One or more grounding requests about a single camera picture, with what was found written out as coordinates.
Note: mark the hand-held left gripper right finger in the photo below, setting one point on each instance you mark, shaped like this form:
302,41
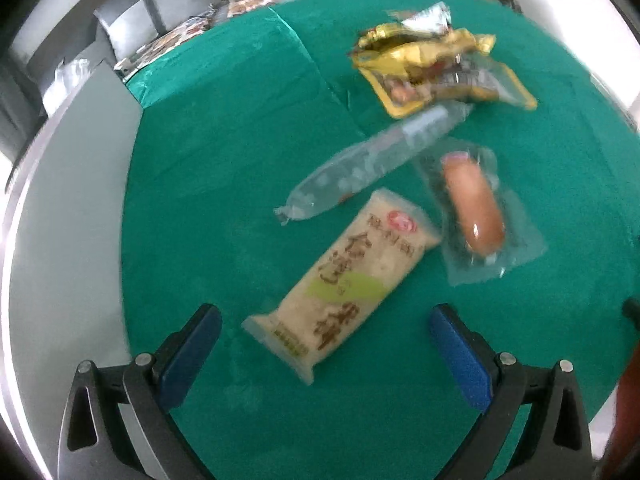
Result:
460,355

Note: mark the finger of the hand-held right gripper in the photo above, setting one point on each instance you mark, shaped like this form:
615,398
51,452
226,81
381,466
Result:
633,312

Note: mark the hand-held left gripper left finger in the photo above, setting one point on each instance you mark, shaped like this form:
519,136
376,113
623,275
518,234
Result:
192,355

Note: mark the beige rice cracker packet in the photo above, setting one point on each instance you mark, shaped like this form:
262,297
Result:
340,285

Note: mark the yellow-edged clear peanut packet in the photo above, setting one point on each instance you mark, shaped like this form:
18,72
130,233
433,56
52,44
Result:
480,87

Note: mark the long yellow snack packet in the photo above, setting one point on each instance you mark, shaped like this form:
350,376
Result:
420,52

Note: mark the clear sausage packet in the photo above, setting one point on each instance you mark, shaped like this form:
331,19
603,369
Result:
472,205

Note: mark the white bed side board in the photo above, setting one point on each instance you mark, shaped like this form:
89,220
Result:
70,260

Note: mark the green blanket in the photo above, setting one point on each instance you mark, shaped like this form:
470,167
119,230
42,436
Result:
225,160

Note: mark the clear tube-shaped snack packet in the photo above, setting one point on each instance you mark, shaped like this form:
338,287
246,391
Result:
370,160

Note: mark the white plastic bag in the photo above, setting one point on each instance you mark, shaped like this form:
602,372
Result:
70,80

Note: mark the triangular cartoon snack packet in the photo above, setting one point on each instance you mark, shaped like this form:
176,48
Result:
430,17

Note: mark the grey two-tone pillow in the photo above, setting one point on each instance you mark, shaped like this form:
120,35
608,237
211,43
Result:
145,10

